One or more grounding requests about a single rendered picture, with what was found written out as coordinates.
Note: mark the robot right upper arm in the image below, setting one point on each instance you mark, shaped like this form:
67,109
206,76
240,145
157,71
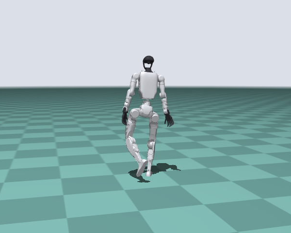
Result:
161,86

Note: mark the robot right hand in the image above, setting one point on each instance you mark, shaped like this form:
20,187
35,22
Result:
169,119

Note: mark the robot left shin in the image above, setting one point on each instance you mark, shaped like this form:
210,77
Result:
133,149

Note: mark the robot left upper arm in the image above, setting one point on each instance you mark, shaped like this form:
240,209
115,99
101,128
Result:
133,82

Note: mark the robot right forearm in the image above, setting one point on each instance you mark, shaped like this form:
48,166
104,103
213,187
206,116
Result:
164,104

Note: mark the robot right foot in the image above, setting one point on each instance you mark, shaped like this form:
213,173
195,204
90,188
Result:
149,173

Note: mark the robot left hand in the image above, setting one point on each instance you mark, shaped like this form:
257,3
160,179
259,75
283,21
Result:
124,116

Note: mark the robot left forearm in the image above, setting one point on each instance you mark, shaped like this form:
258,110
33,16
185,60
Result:
127,101

